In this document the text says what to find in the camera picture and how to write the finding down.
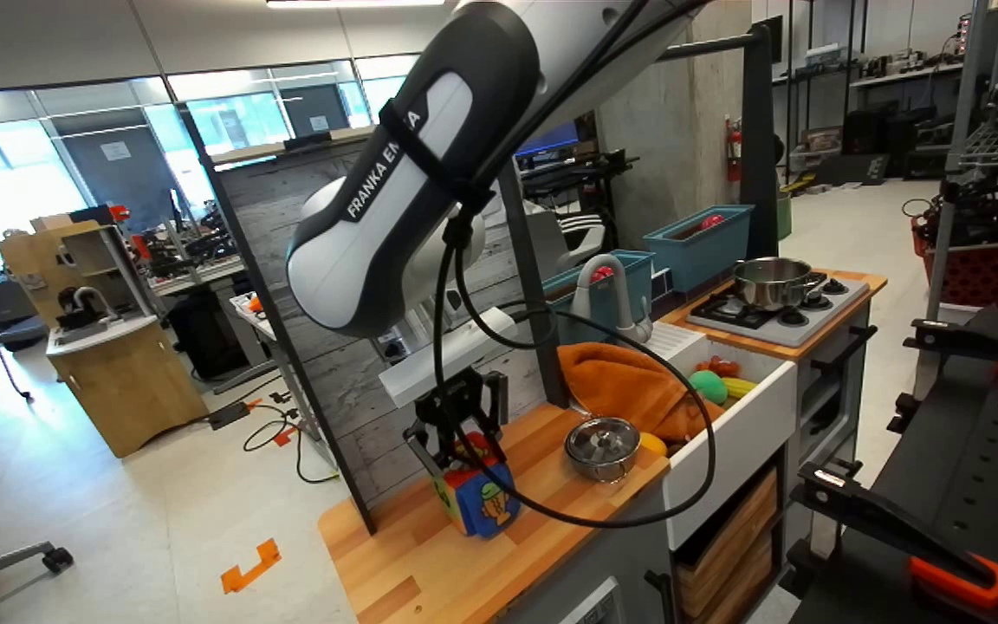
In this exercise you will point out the orange cloth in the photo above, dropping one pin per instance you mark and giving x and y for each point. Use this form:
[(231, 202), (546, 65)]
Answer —
[(620, 386)]

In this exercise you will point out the small steel pot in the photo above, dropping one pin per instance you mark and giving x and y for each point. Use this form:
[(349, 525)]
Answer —
[(604, 447)]

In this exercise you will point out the red orange toy food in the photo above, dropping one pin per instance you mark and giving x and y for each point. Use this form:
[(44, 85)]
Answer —
[(724, 368)]

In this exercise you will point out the red fire extinguisher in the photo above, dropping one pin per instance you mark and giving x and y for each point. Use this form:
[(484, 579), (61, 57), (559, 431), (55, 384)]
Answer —
[(733, 152)]

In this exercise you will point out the wooden toy kitchen unit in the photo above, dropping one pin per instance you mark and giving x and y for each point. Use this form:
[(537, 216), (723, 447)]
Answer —
[(432, 568)]

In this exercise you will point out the white toy sink basin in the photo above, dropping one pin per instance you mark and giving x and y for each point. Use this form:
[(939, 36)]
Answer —
[(742, 445)]

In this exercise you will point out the large steel pot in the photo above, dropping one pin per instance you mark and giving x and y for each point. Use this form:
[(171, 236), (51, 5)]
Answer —
[(778, 283)]

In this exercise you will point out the grey toy faucet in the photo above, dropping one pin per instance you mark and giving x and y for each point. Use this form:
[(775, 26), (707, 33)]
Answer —
[(587, 304)]

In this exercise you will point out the orange floor bracket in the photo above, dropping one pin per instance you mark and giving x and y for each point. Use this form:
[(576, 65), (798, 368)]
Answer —
[(248, 571)]

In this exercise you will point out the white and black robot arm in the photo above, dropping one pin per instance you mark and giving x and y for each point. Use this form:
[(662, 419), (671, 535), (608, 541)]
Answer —
[(406, 174)]

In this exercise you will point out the wooden cabinet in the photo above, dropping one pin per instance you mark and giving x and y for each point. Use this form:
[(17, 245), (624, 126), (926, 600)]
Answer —
[(120, 384)]

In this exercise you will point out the office chair base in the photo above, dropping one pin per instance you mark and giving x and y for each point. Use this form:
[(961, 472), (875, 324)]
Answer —
[(1, 561)]

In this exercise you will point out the dark metal workbench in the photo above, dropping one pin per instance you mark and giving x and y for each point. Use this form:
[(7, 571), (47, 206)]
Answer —
[(971, 488)]

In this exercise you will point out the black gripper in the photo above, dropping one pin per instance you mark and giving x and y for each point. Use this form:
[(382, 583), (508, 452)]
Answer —
[(466, 402)]

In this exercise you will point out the red toy fruit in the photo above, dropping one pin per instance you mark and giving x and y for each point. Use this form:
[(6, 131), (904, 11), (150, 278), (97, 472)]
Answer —
[(604, 274), (707, 220)]

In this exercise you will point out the green toy ball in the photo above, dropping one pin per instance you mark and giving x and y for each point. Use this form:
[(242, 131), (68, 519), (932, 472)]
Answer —
[(707, 386)]

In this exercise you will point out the yellow toy banana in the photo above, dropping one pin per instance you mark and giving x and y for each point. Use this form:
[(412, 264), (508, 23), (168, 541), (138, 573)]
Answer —
[(739, 391)]

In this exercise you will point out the grey toy stovetop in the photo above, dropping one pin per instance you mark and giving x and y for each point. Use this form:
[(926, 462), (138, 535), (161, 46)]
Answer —
[(770, 324)]

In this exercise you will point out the black panel frame post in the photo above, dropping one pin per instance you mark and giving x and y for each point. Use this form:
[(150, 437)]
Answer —
[(292, 360), (532, 290)]

